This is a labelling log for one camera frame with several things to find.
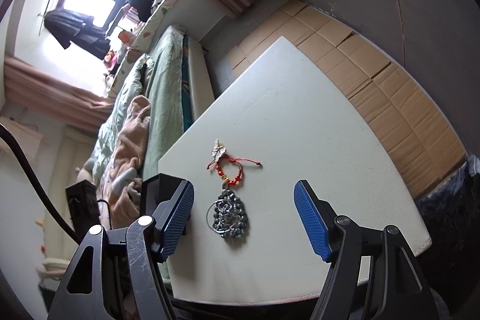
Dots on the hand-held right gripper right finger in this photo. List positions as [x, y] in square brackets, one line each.
[312, 220]

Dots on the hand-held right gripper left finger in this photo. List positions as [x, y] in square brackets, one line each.
[176, 219]

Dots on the silver hoop earring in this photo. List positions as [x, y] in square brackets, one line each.
[210, 217]

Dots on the white butterfly hair clip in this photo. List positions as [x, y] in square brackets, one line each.
[218, 150]

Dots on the pink fleece blanket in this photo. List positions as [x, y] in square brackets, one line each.
[129, 151]

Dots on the black box device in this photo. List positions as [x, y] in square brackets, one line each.
[81, 207]

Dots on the white table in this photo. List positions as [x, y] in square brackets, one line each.
[300, 117]

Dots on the dark fuzzy rug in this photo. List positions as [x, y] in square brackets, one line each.
[450, 230]

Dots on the bed with green bedding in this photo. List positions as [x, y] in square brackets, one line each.
[161, 68]

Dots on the flattened cardboard sheets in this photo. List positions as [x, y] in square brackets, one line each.
[378, 80]

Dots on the black hanging garment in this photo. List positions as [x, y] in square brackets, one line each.
[77, 29]

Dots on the white bed frame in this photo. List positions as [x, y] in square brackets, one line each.
[198, 76]

